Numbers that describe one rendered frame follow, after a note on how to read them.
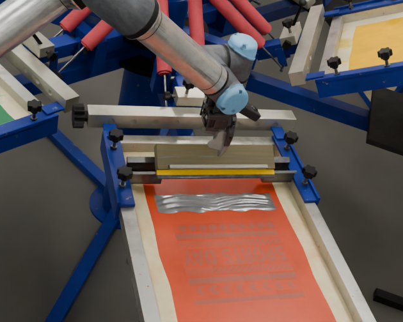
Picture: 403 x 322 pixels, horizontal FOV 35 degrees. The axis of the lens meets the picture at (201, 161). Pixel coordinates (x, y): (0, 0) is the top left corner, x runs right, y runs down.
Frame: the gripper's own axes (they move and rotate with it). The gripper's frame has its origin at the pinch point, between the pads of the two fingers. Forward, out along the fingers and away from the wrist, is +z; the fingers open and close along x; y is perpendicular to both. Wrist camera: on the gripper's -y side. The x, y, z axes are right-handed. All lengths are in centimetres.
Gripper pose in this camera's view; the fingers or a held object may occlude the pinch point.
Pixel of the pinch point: (219, 146)
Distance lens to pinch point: 181.4
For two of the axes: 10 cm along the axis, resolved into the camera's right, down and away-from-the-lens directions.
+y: -9.5, 0.0, -3.2
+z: -2.2, 7.4, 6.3
